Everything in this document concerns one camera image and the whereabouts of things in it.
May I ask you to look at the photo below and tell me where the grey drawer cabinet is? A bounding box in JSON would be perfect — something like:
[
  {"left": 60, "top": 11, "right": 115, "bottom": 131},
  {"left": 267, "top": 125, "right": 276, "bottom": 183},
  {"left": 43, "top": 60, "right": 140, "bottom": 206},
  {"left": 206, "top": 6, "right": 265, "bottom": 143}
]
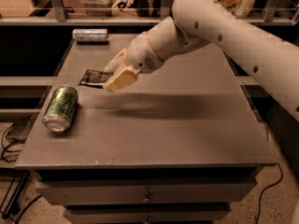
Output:
[{"left": 16, "top": 35, "right": 276, "bottom": 224}]

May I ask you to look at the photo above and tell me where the black rxbar chocolate wrapper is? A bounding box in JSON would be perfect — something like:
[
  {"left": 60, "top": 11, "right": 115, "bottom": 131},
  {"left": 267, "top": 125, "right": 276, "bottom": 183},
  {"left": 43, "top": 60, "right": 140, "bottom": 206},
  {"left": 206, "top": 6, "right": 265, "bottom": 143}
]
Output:
[{"left": 79, "top": 69, "right": 113, "bottom": 89}]

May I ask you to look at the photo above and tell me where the silver soda can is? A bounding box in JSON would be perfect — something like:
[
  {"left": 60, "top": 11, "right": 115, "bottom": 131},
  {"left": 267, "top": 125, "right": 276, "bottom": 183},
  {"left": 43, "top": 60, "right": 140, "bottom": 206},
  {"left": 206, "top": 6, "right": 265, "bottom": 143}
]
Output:
[{"left": 72, "top": 29, "right": 108, "bottom": 43}]

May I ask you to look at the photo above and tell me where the black cables left floor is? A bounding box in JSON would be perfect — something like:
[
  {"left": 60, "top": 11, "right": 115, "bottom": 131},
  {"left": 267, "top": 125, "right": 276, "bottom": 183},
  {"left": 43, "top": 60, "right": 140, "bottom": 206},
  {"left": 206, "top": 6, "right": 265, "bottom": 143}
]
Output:
[{"left": 0, "top": 115, "right": 41, "bottom": 224}]

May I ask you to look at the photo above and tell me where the black floor cable right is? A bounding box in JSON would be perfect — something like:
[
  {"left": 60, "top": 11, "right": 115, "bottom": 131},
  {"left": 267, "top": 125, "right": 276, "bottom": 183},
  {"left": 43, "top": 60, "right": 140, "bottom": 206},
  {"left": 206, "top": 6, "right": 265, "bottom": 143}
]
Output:
[{"left": 253, "top": 161, "right": 284, "bottom": 224}]

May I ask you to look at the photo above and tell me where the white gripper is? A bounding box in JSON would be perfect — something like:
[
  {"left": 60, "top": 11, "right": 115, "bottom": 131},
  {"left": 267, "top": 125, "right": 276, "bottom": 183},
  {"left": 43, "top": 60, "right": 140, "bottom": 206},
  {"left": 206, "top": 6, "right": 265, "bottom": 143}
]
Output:
[{"left": 104, "top": 32, "right": 164, "bottom": 92}]

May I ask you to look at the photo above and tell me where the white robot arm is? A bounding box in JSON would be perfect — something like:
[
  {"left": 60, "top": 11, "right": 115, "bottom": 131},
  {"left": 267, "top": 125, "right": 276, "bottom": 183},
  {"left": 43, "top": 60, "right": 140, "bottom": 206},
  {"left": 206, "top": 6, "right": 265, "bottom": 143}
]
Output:
[{"left": 104, "top": 0, "right": 299, "bottom": 120}]

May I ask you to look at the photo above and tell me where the upper drawer knob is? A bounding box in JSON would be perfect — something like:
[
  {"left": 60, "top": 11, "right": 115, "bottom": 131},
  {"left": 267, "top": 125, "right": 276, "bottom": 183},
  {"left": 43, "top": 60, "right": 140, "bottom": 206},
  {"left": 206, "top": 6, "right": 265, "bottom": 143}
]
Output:
[{"left": 143, "top": 195, "right": 152, "bottom": 203}]

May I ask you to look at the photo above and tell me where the grey metal shelf rail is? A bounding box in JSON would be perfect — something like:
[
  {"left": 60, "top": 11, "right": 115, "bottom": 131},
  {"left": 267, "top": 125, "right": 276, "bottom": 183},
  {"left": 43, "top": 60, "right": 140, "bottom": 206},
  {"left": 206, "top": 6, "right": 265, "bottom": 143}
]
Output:
[{"left": 0, "top": 0, "right": 299, "bottom": 25}]

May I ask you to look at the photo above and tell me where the black bag on shelf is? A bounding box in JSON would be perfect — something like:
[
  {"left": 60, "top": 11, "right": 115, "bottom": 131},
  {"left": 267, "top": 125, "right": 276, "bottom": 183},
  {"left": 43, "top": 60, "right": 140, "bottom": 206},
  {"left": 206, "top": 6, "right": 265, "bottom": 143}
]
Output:
[{"left": 133, "top": 0, "right": 185, "bottom": 18}]

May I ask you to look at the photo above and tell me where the green soda can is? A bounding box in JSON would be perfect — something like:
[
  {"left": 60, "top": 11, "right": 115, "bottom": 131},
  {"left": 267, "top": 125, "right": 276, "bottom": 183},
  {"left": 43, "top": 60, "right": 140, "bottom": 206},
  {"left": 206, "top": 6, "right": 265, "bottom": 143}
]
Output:
[{"left": 42, "top": 86, "right": 78, "bottom": 133}]

